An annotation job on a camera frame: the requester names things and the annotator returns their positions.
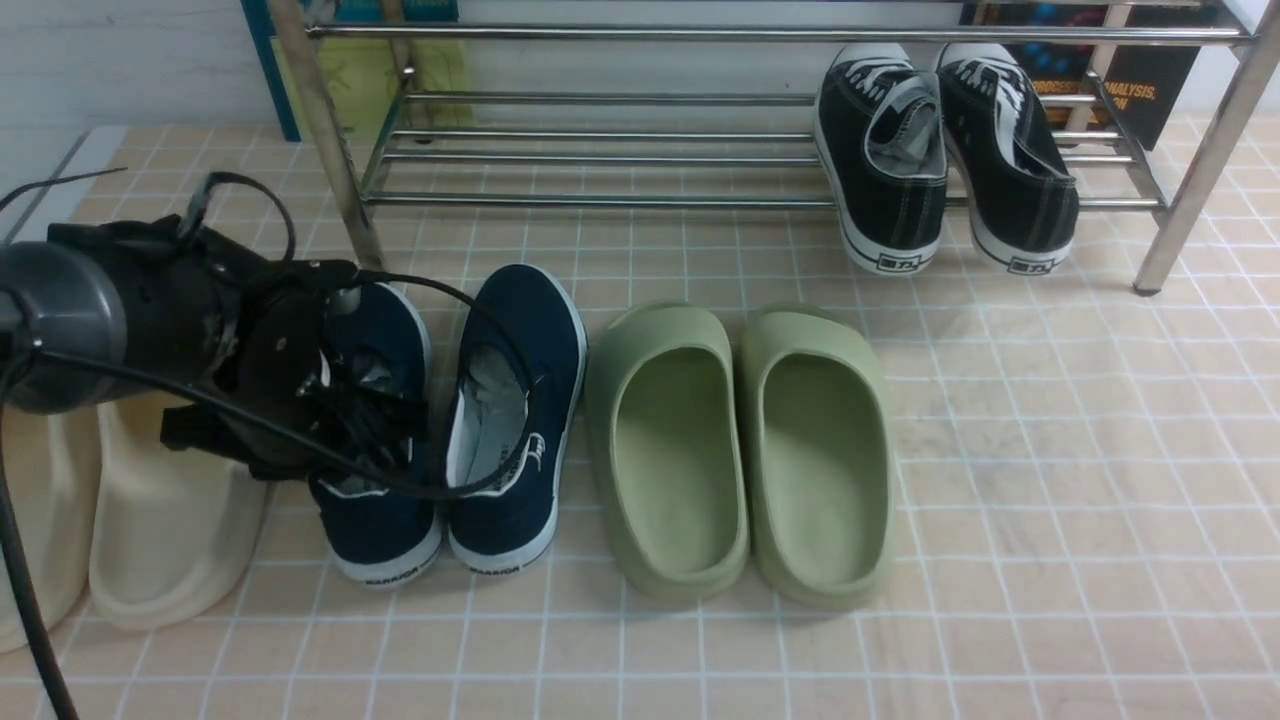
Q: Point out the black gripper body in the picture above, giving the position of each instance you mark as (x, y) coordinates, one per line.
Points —
(283, 372)

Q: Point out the navy slip-on shoe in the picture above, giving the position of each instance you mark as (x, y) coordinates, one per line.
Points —
(380, 538)
(522, 356)

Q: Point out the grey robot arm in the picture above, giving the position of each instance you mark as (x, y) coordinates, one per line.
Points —
(98, 313)

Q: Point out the silver metal shoe rack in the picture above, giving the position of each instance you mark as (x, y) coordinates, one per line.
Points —
(653, 112)

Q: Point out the cream foam slipper left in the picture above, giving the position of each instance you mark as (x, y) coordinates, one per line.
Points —
(53, 469)

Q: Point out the cream foam slipper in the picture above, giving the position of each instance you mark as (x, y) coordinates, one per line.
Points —
(53, 469)
(174, 530)

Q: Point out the cream foam slipper right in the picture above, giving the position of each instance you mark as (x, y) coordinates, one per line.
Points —
(174, 530)

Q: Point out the blue and yellow poster board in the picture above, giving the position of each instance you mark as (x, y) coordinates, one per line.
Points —
(360, 72)

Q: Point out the green foam slipper left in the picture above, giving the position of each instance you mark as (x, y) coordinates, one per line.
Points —
(664, 449)

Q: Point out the green foam slipper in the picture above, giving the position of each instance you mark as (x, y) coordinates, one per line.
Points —
(664, 449)
(814, 411)

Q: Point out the green foam slipper right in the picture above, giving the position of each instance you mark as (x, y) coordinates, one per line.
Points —
(814, 411)

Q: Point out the black canvas sneaker left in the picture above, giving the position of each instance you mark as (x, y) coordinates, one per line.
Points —
(878, 132)

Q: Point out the black canvas sneaker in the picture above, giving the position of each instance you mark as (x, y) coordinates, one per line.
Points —
(1023, 202)
(878, 132)

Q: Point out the black canvas sneaker right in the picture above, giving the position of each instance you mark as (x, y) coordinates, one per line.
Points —
(1023, 202)

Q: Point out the black poster with orange text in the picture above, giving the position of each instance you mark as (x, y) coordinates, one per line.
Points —
(1143, 81)

